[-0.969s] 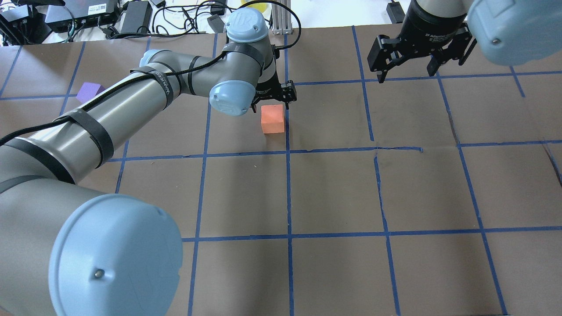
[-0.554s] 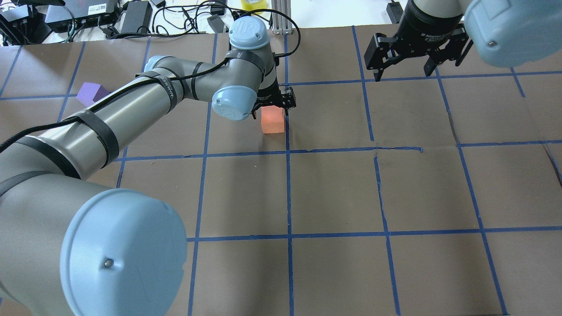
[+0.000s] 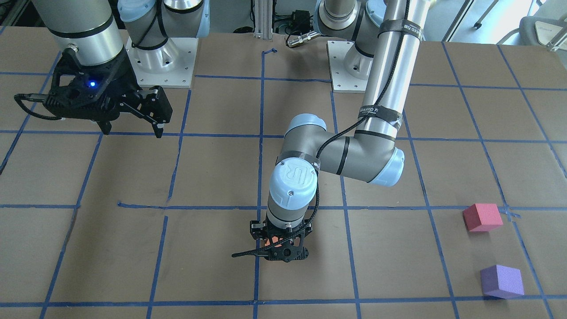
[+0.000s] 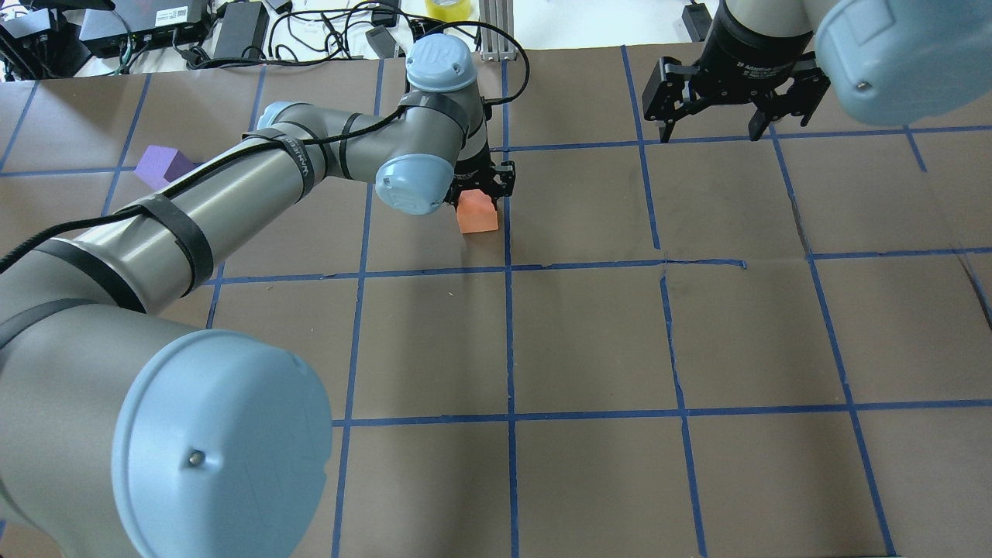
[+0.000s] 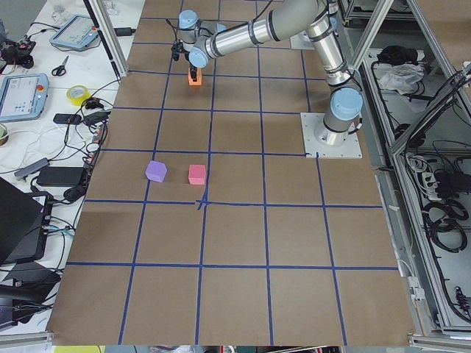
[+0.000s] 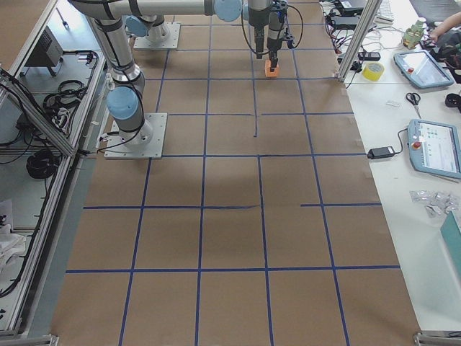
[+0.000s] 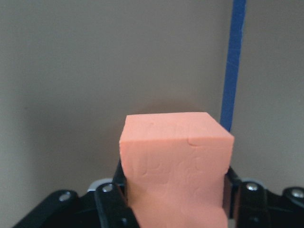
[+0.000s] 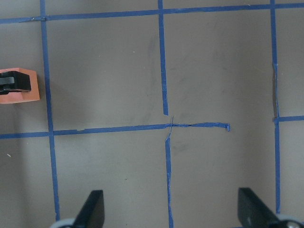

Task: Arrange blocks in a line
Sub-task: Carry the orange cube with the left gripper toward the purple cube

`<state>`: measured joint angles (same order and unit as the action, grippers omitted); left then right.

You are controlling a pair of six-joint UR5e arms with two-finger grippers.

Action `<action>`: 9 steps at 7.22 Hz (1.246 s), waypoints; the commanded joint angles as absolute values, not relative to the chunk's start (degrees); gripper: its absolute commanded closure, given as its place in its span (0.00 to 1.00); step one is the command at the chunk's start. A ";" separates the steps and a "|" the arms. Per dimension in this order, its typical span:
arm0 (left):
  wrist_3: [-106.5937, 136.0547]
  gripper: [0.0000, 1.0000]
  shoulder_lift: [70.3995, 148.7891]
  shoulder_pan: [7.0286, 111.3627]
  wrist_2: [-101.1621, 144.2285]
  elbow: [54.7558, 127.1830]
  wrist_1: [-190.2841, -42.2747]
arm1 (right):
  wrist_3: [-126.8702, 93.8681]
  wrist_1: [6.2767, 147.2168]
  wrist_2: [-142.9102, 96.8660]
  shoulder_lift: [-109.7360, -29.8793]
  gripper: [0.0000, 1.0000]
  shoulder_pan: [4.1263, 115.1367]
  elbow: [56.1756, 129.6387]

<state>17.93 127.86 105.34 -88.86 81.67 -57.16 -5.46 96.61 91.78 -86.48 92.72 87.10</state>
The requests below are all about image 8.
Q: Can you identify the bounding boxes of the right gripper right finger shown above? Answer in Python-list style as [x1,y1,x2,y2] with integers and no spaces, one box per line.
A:
[237,187,304,228]

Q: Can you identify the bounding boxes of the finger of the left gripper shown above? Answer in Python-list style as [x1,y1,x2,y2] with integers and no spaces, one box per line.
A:
[0,71,31,95]

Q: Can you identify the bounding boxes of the orange foam block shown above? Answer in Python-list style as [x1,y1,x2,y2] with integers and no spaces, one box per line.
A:
[0,67,40,105]

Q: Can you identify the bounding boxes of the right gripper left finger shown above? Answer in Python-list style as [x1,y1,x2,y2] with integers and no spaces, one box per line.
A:
[51,190,106,228]

